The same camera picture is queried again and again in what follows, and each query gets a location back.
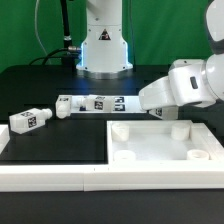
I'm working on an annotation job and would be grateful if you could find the white obstacle fence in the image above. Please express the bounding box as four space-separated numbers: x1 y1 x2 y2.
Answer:
0 123 224 193

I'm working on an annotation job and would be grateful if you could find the white thin cable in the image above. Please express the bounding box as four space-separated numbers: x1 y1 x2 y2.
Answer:
34 0 51 58

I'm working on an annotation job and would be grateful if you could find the black cable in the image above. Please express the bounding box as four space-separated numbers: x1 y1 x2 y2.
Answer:
28 46 82 66

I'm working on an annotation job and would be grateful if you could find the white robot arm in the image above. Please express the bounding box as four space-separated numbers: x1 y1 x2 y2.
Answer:
77 0 224 110

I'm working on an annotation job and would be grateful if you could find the white square tabletop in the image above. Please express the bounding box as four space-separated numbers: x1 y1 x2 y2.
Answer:
107 120 224 166

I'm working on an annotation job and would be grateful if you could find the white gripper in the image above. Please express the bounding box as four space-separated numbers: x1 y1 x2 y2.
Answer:
138 76 176 110

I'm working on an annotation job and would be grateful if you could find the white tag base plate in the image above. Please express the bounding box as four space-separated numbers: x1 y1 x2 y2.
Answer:
55 95 148 114

